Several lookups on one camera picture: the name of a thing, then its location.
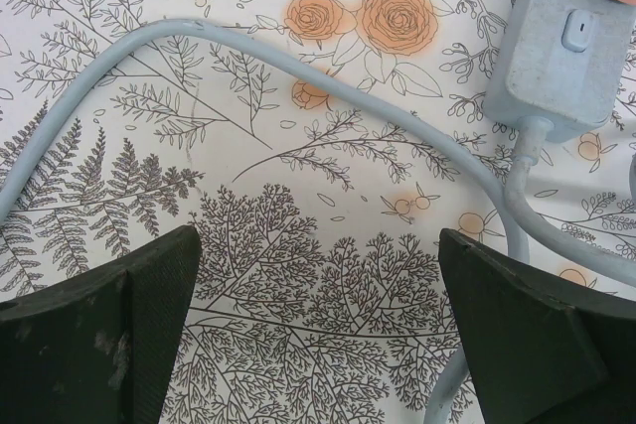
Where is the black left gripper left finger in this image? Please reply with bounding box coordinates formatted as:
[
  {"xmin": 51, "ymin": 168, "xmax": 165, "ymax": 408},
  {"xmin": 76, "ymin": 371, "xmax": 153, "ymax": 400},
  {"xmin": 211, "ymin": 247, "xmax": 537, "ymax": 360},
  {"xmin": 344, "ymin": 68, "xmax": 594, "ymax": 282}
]
[{"xmin": 0, "ymin": 224, "xmax": 203, "ymax": 424}]

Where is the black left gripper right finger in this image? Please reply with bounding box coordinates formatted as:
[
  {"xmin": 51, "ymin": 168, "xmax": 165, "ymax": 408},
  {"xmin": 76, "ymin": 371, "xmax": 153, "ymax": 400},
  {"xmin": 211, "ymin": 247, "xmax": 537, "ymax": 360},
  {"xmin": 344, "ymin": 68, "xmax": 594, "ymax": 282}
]
[{"xmin": 438, "ymin": 227, "xmax": 636, "ymax": 424}]

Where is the blue-grey power strip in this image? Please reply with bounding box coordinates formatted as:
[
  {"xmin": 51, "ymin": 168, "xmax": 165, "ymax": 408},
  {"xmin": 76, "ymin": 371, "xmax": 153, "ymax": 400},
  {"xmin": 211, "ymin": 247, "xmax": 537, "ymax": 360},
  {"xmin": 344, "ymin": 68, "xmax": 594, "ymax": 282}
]
[{"xmin": 482, "ymin": 0, "xmax": 636, "ymax": 143}]

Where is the floral patterned table cover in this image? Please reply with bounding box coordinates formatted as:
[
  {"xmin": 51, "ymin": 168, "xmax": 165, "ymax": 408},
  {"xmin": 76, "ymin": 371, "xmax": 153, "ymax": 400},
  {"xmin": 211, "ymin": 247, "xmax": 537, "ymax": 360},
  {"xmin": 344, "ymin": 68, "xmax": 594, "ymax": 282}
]
[{"xmin": 0, "ymin": 0, "xmax": 636, "ymax": 424}]

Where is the blue-grey power strip cable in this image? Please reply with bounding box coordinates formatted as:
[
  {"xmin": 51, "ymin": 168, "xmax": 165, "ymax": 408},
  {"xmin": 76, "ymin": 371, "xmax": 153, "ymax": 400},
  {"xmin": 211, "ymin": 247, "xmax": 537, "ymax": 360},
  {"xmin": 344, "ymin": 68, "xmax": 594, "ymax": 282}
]
[{"xmin": 0, "ymin": 18, "xmax": 554, "ymax": 424}]

